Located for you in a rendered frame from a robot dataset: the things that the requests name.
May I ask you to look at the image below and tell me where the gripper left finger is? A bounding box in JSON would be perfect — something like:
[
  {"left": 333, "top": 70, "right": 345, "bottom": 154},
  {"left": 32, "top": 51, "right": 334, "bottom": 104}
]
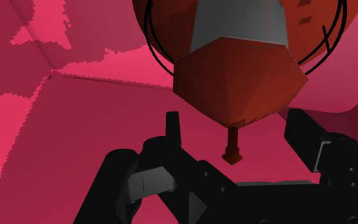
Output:
[{"left": 73, "top": 111, "right": 239, "bottom": 224}]

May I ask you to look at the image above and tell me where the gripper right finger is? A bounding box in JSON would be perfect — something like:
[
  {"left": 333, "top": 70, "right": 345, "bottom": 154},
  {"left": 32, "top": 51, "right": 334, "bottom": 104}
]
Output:
[{"left": 284, "top": 108, "right": 358, "bottom": 224}]

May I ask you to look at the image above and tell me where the pink sofa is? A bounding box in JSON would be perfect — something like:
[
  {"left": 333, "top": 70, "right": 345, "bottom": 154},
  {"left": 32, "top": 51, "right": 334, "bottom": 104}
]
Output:
[{"left": 0, "top": 0, "right": 358, "bottom": 224}]

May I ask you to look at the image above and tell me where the red and grey faceted object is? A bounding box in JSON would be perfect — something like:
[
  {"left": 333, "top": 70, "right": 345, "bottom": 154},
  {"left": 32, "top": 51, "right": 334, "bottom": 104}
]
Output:
[{"left": 131, "top": 0, "right": 358, "bottom": 166}]

